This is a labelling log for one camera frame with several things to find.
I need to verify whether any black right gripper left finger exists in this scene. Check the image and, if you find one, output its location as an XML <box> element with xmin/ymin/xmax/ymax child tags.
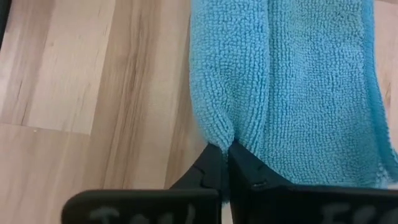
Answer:
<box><xmin>60</xmin><ymin>143</ymin><xmax>223</xmax><ymax>224</ymax></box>

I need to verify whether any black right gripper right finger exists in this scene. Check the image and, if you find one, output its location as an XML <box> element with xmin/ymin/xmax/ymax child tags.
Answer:
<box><xmin>228</xmin><ymin>142</ymin><xmax>398</xmax><ymax>224</ymax></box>

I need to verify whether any blue microfiber towel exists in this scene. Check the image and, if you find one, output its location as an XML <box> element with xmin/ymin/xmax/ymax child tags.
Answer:
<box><xmin>188</xmin><ymin>0</ymin><xmax>398</xmax><ymax>203</ymax></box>

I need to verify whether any black metal table frame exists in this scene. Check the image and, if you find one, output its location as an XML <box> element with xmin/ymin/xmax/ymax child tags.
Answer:
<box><xmin>0</xmin><ymin>0</ymin><xmax>12</xmax><ymax>49</ymax></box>

